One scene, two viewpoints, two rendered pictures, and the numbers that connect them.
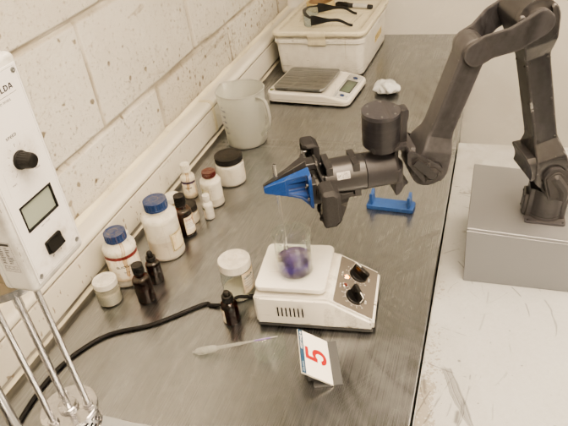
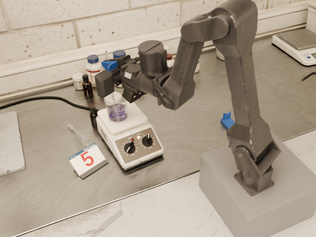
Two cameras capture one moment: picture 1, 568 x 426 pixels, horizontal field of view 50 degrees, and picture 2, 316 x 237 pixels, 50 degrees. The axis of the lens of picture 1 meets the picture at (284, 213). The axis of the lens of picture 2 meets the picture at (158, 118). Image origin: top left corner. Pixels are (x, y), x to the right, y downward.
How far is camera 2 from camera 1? 0.74 m
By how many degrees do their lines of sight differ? 37
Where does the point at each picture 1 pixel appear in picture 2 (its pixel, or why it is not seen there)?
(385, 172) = (146, 86)
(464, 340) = (149, 209)
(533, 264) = (223, 205)
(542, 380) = not seen: outside the picture
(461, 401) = (102, 228)
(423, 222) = not seen: hidden behind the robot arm
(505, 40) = (197, 29)
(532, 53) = (222, 50)
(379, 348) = (116, 179)
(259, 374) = (70, 149)
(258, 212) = not seen: hidden behind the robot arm
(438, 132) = (174, 77)
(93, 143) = (118, 14)
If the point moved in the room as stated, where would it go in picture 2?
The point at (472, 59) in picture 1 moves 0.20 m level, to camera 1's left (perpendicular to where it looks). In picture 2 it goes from (185, 35) to (116, 11)
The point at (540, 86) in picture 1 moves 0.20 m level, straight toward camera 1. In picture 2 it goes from (234, 80) to (126, 105)
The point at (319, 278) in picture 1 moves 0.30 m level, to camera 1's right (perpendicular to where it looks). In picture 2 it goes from (119, 127) to (201, 181)
